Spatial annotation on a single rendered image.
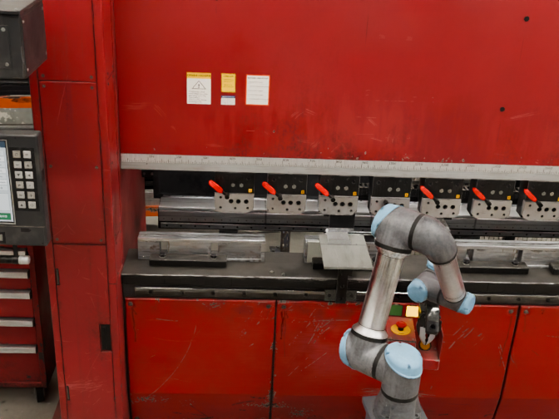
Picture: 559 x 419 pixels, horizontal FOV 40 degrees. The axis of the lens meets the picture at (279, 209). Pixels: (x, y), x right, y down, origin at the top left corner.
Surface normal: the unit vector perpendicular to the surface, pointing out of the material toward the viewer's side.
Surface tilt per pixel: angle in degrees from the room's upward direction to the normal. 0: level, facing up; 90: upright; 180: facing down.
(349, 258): 0
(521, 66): 90
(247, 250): 90
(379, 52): 90
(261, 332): 90
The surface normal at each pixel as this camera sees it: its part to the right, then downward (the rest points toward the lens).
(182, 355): 0.04, 0.43
